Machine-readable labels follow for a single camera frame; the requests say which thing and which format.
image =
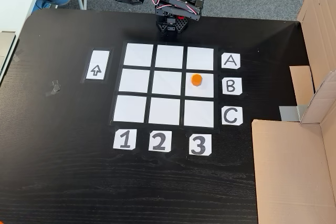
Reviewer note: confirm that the paper sheet letter B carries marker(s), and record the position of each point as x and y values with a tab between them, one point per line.
232	86

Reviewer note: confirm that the paper sheet number 2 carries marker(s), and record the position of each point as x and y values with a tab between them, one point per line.
160	141

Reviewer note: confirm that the white table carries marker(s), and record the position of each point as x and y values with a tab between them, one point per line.
18	3

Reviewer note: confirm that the paper sheet letter A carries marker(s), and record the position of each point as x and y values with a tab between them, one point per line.
230	61

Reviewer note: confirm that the round orange token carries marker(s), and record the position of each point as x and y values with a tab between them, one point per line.
197	80

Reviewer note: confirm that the paper sheet letter C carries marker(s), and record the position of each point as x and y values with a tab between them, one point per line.
232	115

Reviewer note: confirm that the clear tape piece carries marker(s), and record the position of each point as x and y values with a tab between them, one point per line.
53	89

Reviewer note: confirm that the white paper grid square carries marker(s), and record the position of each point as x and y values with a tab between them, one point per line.
134	81
169	56
130	108
198	113
167	82
200	58
207	90
138	55
164	111

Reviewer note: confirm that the paper sheet number 3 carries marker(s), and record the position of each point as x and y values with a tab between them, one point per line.
200	144

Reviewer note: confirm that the paper sheet number 1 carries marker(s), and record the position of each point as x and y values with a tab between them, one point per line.
125	139

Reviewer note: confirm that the grey tape piece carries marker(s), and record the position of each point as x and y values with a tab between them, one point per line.
18	55

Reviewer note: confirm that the white arrow paper sheet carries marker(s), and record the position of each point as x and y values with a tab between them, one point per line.
97	61

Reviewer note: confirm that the brown cardboard screen panel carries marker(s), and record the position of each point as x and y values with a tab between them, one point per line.
317	24
288	171

